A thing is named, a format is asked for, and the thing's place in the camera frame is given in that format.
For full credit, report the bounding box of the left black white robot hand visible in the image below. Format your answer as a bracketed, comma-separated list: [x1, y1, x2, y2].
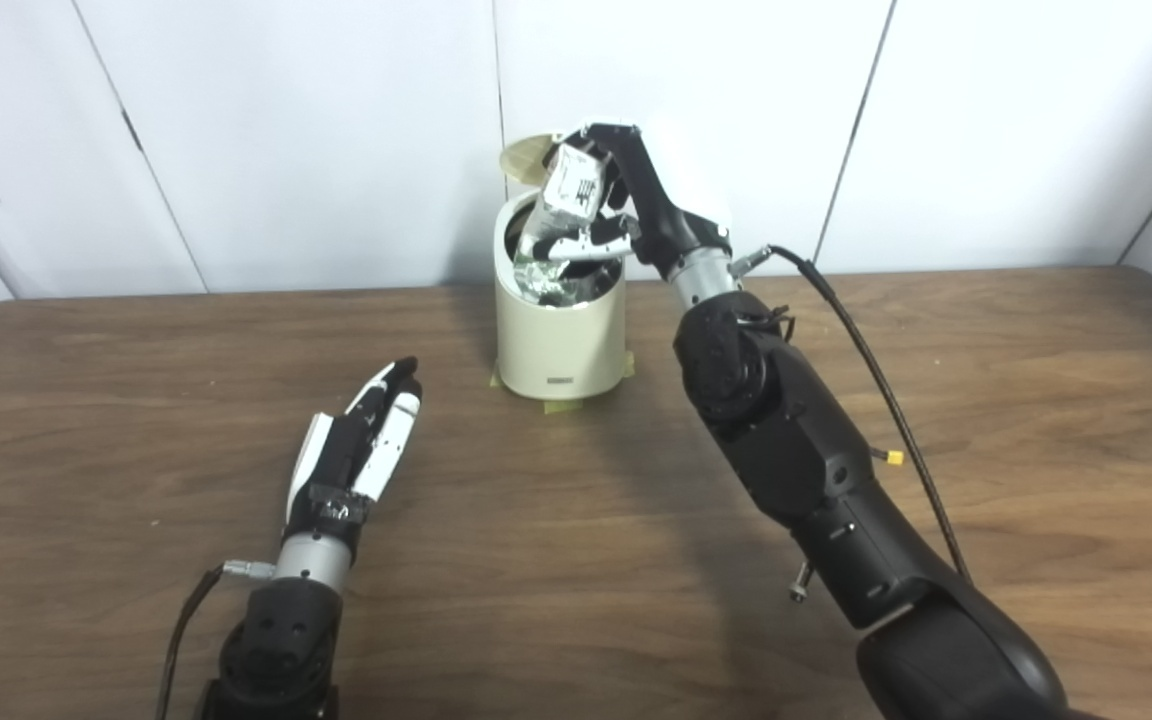
[283, 357, 424, 546]

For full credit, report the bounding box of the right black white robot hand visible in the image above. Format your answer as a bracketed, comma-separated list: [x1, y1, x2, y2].
[521, 122, 734, 283]

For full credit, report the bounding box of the white green milk carton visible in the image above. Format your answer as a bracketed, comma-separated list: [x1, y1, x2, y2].
[511, 145, 617, 306]

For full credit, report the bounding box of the cream round bin lid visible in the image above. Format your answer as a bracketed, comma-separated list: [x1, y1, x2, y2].
[499, 130, 567, 186]

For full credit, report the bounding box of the cream-colored round bin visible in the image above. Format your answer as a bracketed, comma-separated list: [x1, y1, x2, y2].
[493, 130, 629, 401]

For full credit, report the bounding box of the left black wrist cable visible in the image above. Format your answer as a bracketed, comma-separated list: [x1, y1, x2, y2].
[154, 560, 277, 720]

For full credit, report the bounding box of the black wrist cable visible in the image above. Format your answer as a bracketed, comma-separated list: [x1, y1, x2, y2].
[729, 244, 972, 583]
[154, 560, 277, 720]

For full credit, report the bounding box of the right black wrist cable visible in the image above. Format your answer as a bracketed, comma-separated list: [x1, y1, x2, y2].
[729, 244, 972, 583]

